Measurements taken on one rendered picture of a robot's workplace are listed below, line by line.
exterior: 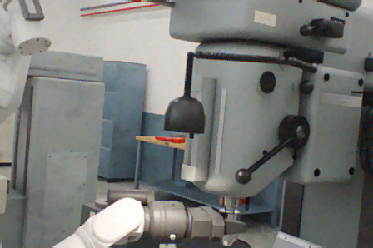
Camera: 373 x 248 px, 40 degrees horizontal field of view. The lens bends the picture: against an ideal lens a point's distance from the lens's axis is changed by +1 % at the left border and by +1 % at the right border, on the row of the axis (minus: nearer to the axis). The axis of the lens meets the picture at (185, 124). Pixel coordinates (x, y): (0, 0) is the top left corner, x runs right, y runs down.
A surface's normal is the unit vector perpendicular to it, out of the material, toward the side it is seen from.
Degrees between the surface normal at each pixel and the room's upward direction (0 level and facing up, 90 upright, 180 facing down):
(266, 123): 90
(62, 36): 90
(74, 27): 90
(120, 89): 90
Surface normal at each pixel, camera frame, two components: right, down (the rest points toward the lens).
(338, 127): 0.63, 0.10
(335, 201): -0.77, -0.04
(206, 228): 0.27, 0.07
